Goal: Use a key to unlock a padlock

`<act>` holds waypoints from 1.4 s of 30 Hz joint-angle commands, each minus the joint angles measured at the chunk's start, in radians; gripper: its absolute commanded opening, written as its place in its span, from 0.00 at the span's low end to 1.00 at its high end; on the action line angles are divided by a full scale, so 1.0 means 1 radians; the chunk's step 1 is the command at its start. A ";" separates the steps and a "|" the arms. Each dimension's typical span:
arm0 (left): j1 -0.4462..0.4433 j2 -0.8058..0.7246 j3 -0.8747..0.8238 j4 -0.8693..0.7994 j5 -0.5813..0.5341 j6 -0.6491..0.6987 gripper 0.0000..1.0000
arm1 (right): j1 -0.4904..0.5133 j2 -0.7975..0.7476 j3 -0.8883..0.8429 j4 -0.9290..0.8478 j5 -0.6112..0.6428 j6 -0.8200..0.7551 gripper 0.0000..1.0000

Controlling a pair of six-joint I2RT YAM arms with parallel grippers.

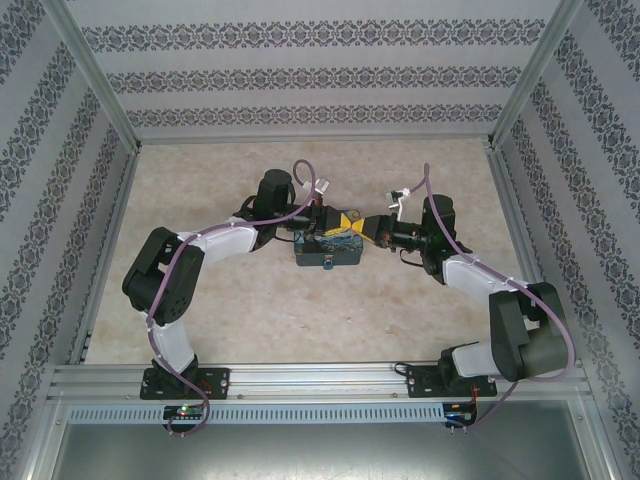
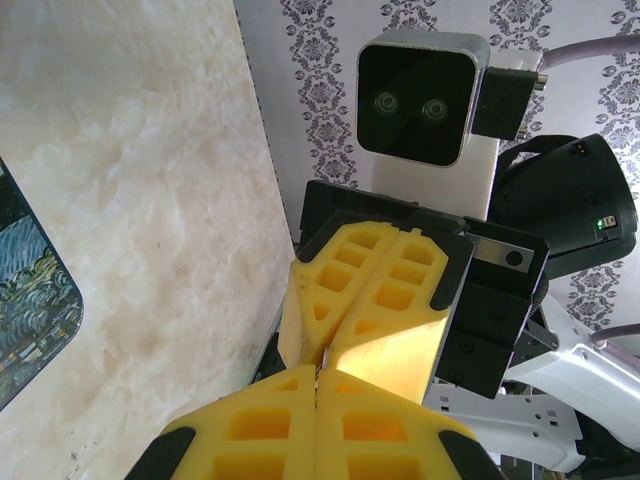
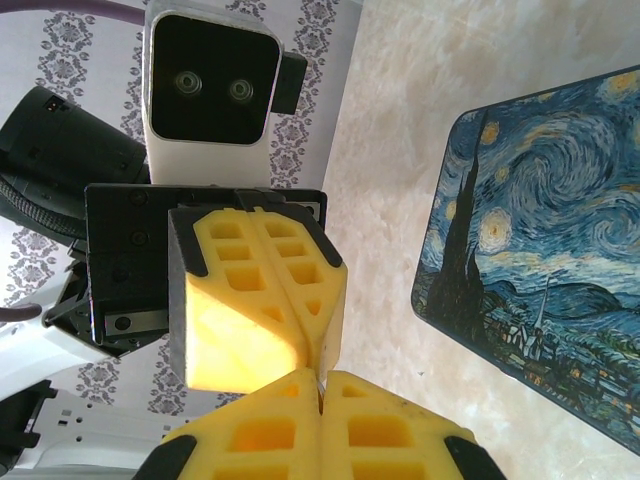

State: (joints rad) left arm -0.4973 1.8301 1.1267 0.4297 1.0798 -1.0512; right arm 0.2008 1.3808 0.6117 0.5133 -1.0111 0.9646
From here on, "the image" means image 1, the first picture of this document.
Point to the starry night print tin box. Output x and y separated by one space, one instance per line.
345 250

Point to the small teal padlock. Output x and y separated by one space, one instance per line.
329 263

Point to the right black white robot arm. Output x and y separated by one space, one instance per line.
520 340

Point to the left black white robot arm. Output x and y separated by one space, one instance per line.
165 280

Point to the grey sheet metal panel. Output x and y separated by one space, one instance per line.
320 450

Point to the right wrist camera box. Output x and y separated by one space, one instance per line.
400 195

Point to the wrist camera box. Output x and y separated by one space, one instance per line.
322 186
400 195

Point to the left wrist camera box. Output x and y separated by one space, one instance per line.
322 186

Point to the aluminium side rail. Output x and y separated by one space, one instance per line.
510 200
112 240

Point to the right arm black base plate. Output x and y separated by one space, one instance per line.
425 382

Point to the aluminium mounting rail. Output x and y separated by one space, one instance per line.
320 380

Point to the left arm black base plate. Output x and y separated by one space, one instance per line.
215 382

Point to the aluminium frame post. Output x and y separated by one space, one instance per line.
530 70
100 80

